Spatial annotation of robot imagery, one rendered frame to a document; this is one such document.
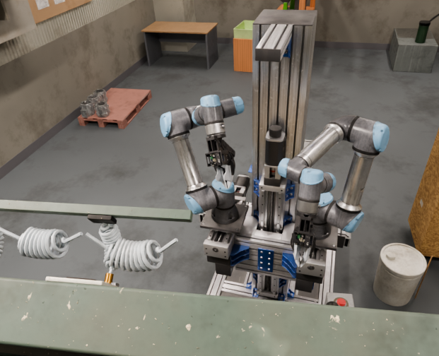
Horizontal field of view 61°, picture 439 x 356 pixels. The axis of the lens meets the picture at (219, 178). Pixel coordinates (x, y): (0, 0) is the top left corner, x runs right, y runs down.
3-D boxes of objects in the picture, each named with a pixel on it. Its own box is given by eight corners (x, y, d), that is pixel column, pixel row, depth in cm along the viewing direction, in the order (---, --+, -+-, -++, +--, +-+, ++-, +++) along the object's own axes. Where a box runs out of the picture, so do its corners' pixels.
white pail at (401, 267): (413, 280, 293) (430, 236, 265) (418, 313, 270) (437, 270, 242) (370, 272, 301) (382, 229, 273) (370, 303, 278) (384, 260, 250)
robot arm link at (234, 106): (206, 124, 204) (249, 116, 159) (187, 129, 200) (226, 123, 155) (200, 103, 202) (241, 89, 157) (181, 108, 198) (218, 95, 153)
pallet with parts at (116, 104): (113, 94, 610) (109, 76, 591) (155, 97, 591) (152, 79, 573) (76, 125, 529) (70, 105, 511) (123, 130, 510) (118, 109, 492)
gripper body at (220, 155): (207, 168, 144) (201, 138, 144) (218, 166, 152) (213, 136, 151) (224, 165, 141) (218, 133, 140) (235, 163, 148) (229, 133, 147)
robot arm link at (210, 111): (214, 97, 151) (222, 92, 143) (219, 124, 152) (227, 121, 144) (196, 99, 148) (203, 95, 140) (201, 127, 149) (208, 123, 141)
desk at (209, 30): (160, 55, 754) (155, 21, 715) (219, 58, 722) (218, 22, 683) (147, 66, 706) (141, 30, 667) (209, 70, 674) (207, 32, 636)
